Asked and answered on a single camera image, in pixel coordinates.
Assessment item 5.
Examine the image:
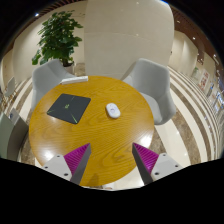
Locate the black square mouse pad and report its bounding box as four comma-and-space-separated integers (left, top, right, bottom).
47, 94, 91, 124

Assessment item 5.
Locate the green potted plant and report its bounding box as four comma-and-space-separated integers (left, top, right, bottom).
32, 10, 83, 67

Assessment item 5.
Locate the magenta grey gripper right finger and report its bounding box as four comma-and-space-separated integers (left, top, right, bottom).
132, 143, 182, 185

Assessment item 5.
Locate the grey chair far left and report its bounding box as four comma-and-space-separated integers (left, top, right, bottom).
0, 109, 28, 161

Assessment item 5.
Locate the white rectangular table sign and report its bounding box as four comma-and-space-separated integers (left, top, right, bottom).
60, 76, 88, 84

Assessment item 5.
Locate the grey chair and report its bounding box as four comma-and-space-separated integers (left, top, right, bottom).
124, 58, 176, 125
0, 109, 28, 161
31, 59, 73, 110

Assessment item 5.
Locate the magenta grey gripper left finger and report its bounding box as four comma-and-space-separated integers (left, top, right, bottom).
42, 143, 91, 185

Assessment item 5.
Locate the round wooden table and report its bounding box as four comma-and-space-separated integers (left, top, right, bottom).
29, 76, 154, 186

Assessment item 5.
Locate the white computer mouse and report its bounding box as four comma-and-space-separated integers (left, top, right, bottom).
106, 103, 121, 119

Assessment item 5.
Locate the grey chair right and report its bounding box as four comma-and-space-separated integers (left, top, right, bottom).
124, 58, 176, 125

